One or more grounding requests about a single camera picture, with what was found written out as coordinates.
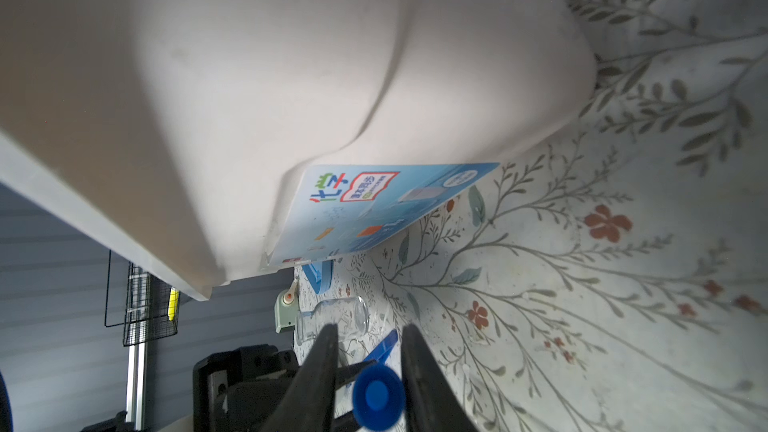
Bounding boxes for green tape dispenser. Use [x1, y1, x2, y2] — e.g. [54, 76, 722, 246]
[274, 279, 300, 333]

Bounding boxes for white plastic storage bin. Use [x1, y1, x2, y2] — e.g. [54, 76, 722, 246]
[1, 0, 596, 300]

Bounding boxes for blue capped test tube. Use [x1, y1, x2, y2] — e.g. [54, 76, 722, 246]
[352, 363, 406, 431]

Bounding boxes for black wire side basket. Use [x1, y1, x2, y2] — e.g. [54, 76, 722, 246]
[103, 250, 181, 347]

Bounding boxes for blue plastic tweezers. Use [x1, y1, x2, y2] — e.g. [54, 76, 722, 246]
[363, 329, 399, 364]

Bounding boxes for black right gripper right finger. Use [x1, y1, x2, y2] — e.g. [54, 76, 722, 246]
[401, 324, 477, 432]

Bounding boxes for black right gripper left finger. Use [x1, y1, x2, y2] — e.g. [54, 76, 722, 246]
[260, 324, 338, 431]

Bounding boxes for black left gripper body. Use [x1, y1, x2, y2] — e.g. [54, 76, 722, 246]
[192, 345, 372, 431]

